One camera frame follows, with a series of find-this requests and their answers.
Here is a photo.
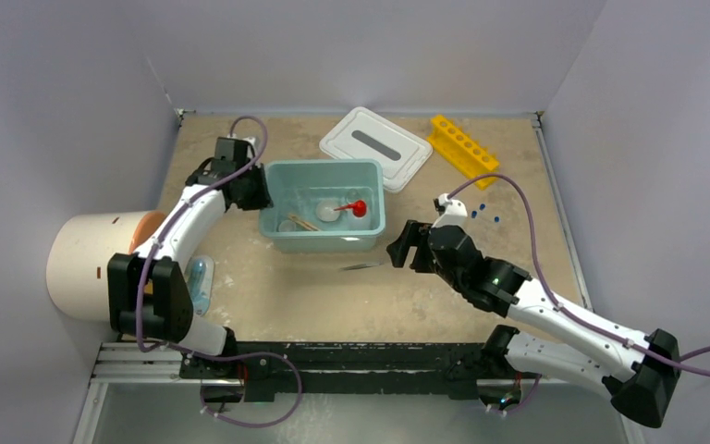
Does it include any white squeeze bottle red nozzle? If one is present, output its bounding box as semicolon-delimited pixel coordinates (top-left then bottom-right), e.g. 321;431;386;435
334;200;373;231

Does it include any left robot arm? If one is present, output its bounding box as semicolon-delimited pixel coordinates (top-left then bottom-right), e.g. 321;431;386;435
106;135;272;378

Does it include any wooden stick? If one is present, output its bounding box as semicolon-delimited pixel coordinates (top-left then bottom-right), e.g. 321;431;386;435
288;213;320;231

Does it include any white cylinder orange end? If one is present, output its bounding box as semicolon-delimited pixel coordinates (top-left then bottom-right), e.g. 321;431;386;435
45;210;165;323

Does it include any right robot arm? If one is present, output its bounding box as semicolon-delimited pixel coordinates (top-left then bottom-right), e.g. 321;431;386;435
386;220;680;428

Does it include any white bin lid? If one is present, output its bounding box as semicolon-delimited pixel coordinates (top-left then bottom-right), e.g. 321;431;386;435
319;106;433;193

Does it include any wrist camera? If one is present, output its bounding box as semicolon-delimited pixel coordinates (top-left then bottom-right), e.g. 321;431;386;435
227;133;260;150
432;193;470;228

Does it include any black base frame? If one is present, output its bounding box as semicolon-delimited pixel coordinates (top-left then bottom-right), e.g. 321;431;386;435
177;333;543;406

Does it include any blue blister pack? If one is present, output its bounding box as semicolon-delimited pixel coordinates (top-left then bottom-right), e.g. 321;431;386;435
185;255;214;316

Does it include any teal plastic bin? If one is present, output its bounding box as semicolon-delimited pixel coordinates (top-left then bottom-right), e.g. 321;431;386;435
258;159;386;253

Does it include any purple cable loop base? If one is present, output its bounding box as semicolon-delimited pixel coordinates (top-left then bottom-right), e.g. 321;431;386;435
200;350;304;430

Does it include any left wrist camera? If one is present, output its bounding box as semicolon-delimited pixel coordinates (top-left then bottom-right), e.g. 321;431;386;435
227;133;260;150

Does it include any purple cable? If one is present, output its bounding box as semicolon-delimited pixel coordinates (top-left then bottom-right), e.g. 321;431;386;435
447;173;710;381
134;116;271;355

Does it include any yellow test tube rack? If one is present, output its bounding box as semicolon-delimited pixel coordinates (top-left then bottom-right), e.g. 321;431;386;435
426;115;500;179

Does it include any small glass flask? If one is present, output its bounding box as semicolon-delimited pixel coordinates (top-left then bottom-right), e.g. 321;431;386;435
344;189;363;205

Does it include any white porcelain dish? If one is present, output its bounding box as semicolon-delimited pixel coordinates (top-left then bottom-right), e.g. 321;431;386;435
315;200;340;223

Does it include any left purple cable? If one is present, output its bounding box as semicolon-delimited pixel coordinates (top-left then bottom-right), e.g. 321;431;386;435
134;116;271;355

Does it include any small white crucible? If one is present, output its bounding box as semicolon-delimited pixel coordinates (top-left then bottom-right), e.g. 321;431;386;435
277;219;298;232

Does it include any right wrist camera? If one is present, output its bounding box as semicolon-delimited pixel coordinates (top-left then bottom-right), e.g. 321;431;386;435
432;193;470;228

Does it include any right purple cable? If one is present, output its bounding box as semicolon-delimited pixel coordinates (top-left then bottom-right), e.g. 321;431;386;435
447;173;710;381

